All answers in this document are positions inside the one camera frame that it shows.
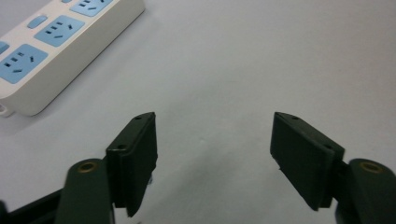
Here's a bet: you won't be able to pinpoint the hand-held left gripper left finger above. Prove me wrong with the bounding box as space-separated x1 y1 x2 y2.
106 111 159 218

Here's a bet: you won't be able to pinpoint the white power strip blue sockets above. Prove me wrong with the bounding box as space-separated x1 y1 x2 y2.
0 0 146 119

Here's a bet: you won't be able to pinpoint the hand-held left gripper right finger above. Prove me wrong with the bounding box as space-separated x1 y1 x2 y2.
269 111 346 212

